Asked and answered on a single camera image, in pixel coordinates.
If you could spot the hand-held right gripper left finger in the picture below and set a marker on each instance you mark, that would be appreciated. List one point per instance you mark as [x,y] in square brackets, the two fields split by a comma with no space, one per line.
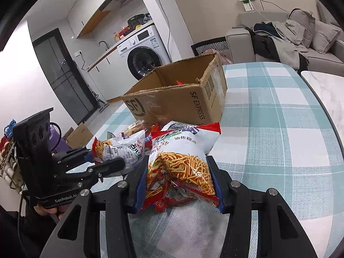
[141,184]

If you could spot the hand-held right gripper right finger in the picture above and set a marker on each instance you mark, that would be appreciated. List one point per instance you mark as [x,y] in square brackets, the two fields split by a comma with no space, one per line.
[215,184]

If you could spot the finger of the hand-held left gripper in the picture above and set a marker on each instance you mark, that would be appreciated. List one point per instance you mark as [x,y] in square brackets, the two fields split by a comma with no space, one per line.
[107,166]
[76,154]

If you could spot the small fried noodle snack bag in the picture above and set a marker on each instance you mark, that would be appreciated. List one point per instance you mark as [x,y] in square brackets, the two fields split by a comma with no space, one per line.
[123,150]

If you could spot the clear cracker packet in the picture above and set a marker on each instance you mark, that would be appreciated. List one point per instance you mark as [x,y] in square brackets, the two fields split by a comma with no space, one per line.
[132,128]

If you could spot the large fried noodle snack bag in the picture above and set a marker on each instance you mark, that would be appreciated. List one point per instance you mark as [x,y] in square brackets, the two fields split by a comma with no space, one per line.
[182,150]

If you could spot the red snack packet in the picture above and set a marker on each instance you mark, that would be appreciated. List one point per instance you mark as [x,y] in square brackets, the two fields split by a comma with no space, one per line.
[154,129]

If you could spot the person's left forearm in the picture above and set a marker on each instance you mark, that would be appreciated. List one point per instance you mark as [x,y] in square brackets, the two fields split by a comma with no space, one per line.
[27,233]

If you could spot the person's left hand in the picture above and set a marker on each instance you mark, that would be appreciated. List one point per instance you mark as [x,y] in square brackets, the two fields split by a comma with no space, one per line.
[43,210]

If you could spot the small cardboard box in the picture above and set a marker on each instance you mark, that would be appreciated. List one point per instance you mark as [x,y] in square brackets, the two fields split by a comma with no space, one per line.
[79,137]

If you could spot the purple bag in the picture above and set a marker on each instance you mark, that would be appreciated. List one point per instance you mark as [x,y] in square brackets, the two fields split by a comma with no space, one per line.
[60,142]

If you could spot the small green packet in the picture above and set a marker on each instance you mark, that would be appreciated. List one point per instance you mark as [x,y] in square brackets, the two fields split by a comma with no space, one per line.
[110,135]

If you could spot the metal storage rack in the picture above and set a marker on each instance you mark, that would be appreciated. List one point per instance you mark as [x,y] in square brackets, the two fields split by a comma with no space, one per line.
[8,169]

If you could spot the plaid tablecloth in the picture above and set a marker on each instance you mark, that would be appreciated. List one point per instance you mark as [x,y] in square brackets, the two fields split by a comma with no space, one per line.
[268,139]

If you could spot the dark glass door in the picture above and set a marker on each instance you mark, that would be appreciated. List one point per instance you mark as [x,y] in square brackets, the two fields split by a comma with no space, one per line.
[61,80]

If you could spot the white kitchen counter cabinet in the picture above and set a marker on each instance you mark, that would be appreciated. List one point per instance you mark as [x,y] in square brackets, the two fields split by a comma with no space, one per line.
[110,75]

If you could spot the metal faucet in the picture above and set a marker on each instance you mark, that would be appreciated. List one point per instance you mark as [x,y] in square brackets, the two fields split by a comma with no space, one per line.
[103,44]

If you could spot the yellow bottle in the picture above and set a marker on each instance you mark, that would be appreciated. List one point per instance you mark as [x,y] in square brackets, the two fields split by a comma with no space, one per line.
[116,36]

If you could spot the white washing machine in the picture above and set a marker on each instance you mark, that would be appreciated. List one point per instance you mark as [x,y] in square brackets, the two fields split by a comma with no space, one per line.
[145,43]

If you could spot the pink bag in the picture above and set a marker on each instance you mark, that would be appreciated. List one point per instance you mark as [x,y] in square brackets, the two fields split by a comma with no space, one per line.
[216,51]

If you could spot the grey sofa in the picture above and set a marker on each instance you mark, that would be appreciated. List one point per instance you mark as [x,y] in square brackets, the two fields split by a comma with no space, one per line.
[239,45]

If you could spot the white marble side table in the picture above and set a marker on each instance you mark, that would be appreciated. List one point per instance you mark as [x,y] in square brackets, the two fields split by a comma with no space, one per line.
[328,99]

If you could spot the black bag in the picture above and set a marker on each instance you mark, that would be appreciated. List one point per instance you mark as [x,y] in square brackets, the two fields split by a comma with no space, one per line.
[135,20]

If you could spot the black clothing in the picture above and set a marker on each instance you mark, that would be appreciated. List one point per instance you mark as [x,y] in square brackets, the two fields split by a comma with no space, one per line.
[264,43]

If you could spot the grey jacket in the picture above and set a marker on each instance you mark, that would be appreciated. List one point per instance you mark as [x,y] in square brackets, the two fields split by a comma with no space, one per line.
[290,41]

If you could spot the grey sofa cushion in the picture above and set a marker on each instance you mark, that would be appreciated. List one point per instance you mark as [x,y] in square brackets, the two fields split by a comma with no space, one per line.
[323,36]
[302,24]

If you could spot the white wall cabinet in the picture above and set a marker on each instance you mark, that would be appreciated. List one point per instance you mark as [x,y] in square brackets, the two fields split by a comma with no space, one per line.
[88,13]

